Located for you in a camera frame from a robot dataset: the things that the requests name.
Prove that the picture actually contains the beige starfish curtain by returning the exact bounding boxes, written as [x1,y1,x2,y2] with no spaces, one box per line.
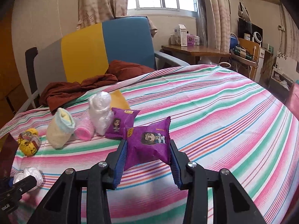
[78,0,130,29]

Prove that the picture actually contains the striped tablecloth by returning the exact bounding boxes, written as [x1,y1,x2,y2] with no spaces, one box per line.
[0,64,299,224]

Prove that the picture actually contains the wooden desk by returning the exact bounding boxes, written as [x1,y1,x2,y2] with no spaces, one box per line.
[161,44,232,64]

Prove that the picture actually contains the pink sock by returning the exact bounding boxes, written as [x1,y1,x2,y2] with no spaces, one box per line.
[75,113,95,141]

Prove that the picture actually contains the brown cloth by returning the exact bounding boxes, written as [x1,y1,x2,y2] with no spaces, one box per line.
[39,60,156,112]

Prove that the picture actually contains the cream sock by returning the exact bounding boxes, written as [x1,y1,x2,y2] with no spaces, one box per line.
[46,108,75,149]

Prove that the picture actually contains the grey yellow blue chair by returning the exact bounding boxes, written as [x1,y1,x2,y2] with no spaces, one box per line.
[24,16,189,112]

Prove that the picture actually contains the purple snack packet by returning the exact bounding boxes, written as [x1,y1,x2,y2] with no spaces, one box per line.
[124,117,172,171]
[105,107,141,140]

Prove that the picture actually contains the purple box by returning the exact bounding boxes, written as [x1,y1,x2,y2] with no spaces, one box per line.
[186,34,199,46]

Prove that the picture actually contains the white plastic bag ball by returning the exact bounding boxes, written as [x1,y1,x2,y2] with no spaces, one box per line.
[13,167,44,188]

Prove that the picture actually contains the white plastic bag roll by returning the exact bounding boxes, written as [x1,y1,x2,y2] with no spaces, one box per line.
[88,91,115,136]

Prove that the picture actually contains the wooden wardrobe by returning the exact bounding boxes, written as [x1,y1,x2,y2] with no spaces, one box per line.
[0,12,24,117]

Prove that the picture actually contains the white carton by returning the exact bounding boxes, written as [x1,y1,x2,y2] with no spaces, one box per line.
[175,24,187,46]

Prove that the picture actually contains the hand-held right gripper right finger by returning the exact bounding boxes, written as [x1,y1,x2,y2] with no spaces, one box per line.
[170,141,267,224]

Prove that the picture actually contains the black monitor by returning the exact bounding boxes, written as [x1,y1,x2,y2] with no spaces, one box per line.
[238,19,263,42]

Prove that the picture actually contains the yellow sock ball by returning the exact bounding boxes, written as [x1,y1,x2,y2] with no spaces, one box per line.
[17,128,41,157]

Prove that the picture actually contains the yellow packet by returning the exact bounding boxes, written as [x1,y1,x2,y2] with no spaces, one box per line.
[110,90,129,110]

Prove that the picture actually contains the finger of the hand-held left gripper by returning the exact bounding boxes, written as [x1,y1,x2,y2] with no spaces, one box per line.
[0,177,14,190]
[0,175,38,200]

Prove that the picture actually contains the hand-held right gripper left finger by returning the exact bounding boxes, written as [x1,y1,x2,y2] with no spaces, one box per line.
[27,139,128,224]

